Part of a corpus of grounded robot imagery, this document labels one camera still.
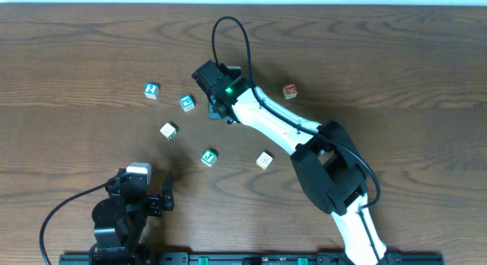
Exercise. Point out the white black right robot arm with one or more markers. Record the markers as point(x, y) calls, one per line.
point(329, 168)

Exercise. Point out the green letter J block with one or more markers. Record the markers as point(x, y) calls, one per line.
point(209, 157)

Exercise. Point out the blue letter P block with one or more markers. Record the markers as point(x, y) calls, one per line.
point(187, 102)

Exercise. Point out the red letter E block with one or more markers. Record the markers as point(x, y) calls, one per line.
point(290, 91)

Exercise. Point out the plain yellow wooden block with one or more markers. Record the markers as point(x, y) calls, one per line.
point(264, 160)

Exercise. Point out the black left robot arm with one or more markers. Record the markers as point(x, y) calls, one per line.
point(120, 219)

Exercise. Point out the green letter R block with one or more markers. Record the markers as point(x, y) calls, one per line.
point(169, 130)

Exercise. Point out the blue number 2 block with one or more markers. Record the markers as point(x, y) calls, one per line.
point(151, 91)

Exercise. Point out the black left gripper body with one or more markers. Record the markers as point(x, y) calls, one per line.
point(156, 203)

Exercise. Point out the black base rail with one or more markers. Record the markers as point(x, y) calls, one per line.
point(182, 258)

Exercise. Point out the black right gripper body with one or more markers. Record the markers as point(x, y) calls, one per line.
point(214, 113)

